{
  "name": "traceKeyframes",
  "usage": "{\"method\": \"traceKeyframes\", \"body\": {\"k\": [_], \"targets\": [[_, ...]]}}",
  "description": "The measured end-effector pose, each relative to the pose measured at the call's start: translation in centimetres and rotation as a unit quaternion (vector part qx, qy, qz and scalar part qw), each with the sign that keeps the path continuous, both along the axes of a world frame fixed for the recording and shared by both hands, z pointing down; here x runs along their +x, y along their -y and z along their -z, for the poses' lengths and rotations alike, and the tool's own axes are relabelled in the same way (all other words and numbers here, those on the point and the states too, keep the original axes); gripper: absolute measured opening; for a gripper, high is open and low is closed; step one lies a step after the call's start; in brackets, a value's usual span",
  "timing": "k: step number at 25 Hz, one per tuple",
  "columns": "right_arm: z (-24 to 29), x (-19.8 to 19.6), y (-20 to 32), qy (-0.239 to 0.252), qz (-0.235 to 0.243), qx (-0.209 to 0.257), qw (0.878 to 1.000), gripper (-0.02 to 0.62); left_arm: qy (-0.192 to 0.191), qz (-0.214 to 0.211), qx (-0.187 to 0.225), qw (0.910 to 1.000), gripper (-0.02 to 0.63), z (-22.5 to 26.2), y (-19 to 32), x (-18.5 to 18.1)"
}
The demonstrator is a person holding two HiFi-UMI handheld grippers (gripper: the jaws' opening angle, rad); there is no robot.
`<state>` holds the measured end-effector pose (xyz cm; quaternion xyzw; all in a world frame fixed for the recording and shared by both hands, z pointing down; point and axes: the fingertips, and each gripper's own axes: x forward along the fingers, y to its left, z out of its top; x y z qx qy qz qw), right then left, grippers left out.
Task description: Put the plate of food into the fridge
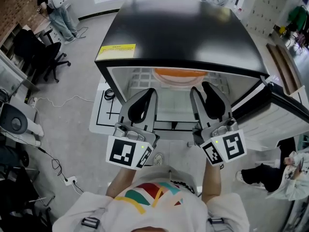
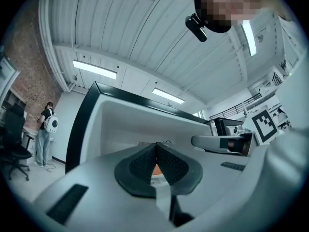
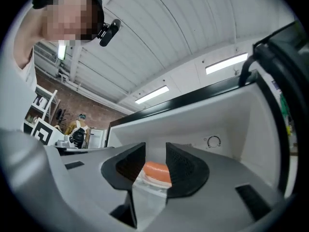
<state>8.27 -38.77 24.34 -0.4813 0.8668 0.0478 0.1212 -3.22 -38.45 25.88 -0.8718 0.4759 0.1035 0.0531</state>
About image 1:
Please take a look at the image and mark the black floor cable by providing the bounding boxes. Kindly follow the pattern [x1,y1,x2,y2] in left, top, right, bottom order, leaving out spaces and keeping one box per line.
[44,151,69,181]

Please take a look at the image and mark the person's white printed shirt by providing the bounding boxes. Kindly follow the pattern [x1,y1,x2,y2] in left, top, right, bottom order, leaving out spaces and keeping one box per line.
[52,165,251,232]

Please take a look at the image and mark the white floor cable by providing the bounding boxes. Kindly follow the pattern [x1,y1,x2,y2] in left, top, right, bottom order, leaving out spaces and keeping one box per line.
[36,95,95,108]

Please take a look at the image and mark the white metal table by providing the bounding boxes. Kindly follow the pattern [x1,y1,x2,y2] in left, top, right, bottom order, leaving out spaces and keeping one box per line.
[89,82,201,152]

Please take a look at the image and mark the yellow warning sticker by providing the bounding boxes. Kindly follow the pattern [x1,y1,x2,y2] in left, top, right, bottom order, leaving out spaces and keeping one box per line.
[99,43,136,59]

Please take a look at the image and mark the wooden desk white drawer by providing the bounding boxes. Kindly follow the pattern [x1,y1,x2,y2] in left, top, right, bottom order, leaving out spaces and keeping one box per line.
[33,18,62,44]

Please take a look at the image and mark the black office chair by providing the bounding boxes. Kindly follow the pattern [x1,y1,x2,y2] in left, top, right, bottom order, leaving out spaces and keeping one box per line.
[13,29,71,83]

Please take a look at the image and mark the white round plate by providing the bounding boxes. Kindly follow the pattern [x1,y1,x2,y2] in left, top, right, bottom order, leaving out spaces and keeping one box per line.
[152,70,208,89]

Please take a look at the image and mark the black mini fridge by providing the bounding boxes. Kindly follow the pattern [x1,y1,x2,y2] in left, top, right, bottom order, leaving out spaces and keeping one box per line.
[94,0,309,152]

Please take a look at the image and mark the white power strip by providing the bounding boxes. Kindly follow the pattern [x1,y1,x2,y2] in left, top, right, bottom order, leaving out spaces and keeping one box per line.
[64,175,78,186]

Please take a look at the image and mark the white backpack unit grey disc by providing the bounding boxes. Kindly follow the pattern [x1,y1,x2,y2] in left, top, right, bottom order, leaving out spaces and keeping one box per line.
[0,102,44,147]

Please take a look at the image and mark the person's left forearm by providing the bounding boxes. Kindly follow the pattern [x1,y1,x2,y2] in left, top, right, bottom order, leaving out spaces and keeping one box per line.
[106,165,136,199]

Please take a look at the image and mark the brown wooden planks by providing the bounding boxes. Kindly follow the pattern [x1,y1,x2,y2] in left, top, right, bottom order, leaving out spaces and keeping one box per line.
[266,43,301,95]

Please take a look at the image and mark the orange carrot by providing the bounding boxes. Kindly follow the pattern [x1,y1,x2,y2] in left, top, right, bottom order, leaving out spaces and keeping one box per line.
[154,68,208,77]

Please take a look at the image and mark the black coiled cable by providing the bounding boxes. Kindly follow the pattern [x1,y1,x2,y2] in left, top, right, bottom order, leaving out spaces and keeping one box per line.
[104,88,116,101]

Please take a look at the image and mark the white lockers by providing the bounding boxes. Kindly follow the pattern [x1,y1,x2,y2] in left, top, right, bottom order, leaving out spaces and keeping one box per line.
[241,0,283,37]

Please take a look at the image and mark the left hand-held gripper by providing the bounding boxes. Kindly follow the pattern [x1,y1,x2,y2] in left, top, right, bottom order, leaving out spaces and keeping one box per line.
[105,87,160,171]

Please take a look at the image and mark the black chair metal frame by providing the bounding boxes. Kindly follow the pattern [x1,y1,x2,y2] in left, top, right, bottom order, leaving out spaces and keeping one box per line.
[0,165,56,232]

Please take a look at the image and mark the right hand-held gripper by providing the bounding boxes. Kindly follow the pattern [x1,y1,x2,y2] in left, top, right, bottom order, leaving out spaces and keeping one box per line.
[190,81,247,166]

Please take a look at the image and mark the person's right forearm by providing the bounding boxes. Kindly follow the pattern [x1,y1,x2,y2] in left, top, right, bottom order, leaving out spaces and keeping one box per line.
[201,163,222,204]

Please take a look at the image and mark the green jacket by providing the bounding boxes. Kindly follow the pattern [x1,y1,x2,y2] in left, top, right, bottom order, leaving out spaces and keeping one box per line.
[288,5,307,31]

